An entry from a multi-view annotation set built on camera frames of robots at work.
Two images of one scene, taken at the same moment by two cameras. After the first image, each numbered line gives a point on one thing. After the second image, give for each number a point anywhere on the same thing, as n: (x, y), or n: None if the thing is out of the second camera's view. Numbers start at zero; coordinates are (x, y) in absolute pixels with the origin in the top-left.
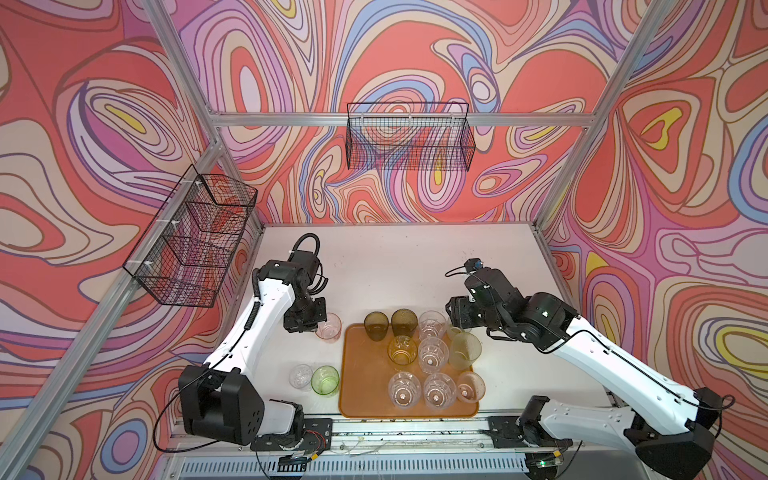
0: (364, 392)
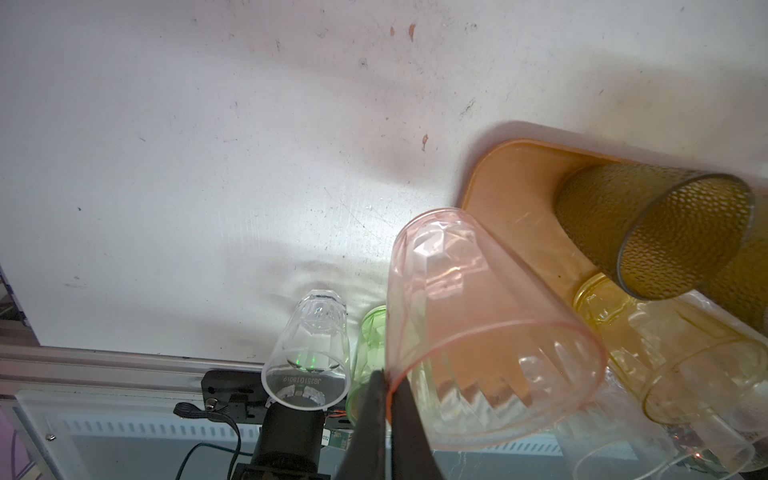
0: (513, 185)
